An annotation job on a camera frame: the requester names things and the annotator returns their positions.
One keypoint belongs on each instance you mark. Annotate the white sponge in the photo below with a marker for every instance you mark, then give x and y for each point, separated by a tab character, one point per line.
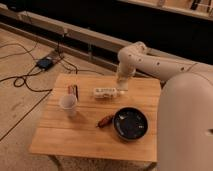
123	88

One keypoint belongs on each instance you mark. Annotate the dark round bowl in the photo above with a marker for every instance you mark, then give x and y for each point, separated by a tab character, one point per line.
130	124

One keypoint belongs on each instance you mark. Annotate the wooden table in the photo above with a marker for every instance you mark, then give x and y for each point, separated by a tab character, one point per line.
59	134

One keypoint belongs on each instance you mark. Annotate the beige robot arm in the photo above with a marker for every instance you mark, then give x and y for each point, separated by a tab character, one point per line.
185	108

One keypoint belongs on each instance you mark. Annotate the red brown small tool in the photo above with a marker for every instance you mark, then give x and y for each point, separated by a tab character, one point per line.
105	121

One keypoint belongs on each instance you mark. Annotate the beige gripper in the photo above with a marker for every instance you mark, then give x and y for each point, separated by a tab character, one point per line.
122	78

